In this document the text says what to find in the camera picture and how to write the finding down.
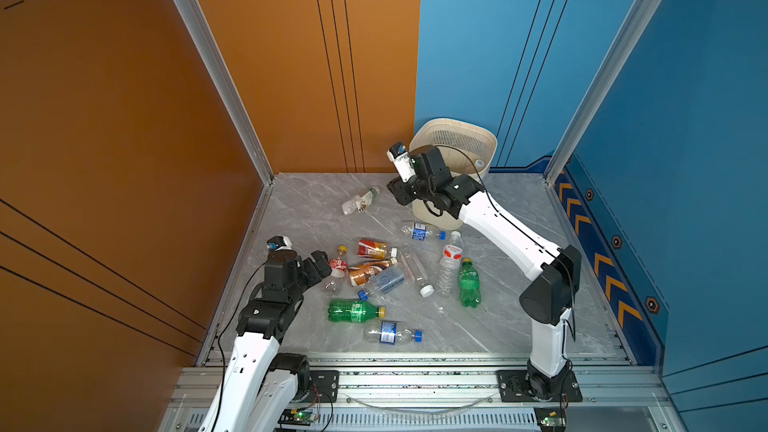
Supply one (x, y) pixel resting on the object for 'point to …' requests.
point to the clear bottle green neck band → (362, 201)
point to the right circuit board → (551, 418)
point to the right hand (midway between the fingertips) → (393, 181)
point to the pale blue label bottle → (387, 282)
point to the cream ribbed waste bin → (469, 147)
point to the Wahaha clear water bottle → (449, 266)
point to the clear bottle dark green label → (479, 164)
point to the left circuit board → (302, 417)
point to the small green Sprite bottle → (469, 284)
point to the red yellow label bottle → (376, 250)
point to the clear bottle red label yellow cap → (338, 267)
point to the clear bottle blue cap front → (392, 333)
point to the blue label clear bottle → (420, 231)
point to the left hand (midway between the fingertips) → (314, 258)
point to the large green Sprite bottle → (354, 311)
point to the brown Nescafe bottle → (360, 275)
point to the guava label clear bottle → (418, 273)
